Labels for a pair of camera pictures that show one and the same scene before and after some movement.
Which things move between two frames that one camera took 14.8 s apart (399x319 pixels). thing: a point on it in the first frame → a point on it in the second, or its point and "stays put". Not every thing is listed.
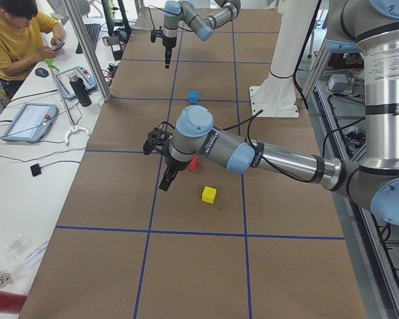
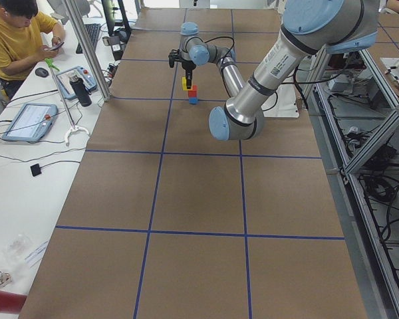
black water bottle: x=80 y=90 stays put
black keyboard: x=93 y=30 stays put
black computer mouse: x=41 y=72 stays put
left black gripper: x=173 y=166 → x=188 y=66
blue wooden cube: x=193 y=97 stays put
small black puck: x=35 y=169 stays put
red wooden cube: x=194 y=163 → x=193 y=93
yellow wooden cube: x=209 y=195 → x=184 y=84
